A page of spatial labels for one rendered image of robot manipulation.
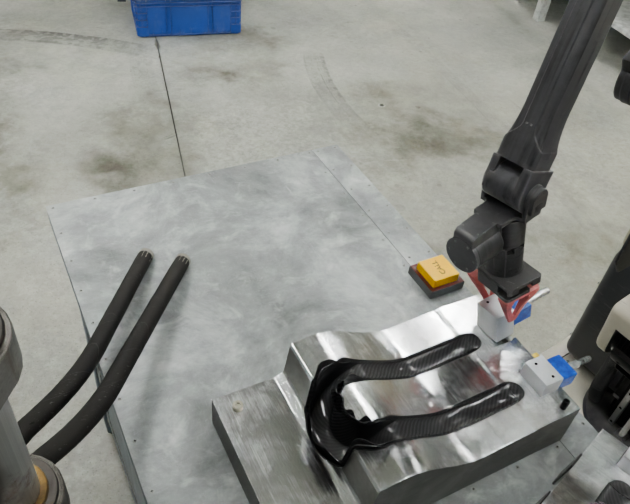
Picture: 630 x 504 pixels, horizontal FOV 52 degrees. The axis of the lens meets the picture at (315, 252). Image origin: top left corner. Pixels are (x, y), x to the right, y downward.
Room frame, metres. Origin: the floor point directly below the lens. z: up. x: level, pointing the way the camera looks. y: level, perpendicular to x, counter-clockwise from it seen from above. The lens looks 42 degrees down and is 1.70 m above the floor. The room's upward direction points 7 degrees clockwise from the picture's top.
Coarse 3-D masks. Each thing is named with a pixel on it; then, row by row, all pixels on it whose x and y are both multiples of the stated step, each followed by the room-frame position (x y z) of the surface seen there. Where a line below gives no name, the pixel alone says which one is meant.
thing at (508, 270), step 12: (504, 252) 0.74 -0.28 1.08; (516, 252) 0.74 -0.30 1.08; (492, 264) 0.74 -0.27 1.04; (504, 264) 0.74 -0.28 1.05; (516, 264) 0.74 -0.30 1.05; (528, 264) 0.76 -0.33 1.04; (492, 276) 0.74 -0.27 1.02; (504, 276) 0.74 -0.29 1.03; (516, 276) 0.74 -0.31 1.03; (528, 276) 0.74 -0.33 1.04; (540, 276) 0.74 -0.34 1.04; (504, 288) 0.71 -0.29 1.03; (516, 288) 0.71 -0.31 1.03
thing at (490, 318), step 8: (544, 288) 0.81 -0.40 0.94; (496, 296) 0.78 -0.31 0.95; (536, 296) 0.80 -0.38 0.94; (480, 304) 0.76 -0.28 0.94; (488, 304) 0.76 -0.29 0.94; (496, 304) 0.76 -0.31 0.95; (528, 304) 0.77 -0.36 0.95; (480, 312) 0.76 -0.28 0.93; (488, 312) 0.74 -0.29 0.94; (496, 312) 0.74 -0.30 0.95; (512, 312) 0.74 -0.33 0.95; (520, 312) 0.75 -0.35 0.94; (528, 312) 0.76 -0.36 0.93; (480, 320) 0.75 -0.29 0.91; (488, 320) 0.74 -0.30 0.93; (496, 320) 0.72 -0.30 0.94; (504, 320) 0.73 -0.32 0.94; (520, 320) 0.75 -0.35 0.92; (488, 328) 0.74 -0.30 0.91; (496, 328) 0.72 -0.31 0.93; (504, 328) 0.73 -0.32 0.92; (512, 328) 0.74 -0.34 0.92; (496, 336) 0.72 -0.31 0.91; (504, 336) 0.73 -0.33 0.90
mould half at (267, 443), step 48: (336, 336) 0.66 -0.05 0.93; (384, 336) 0.71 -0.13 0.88; (432, 336) 0.73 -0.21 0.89; (480, 336) 0.74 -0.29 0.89; (288, 384) 0.61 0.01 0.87; (384, 384) 0.59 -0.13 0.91; (432, 384) 0.63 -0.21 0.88; (480, 384) 0.64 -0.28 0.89; (528, 384) 0.65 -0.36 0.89; (240, 432) 0.52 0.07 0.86; (288, 432) 0.53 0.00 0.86; (480, 432) 0.55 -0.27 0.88; (528, 432) 0.56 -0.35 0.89; (240, 480) 0.47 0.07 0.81; (288, 480) 0.45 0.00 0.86; (336, 480) 0.46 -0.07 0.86; (384, 480) 0.43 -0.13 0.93; (432, 480) 0.46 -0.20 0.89
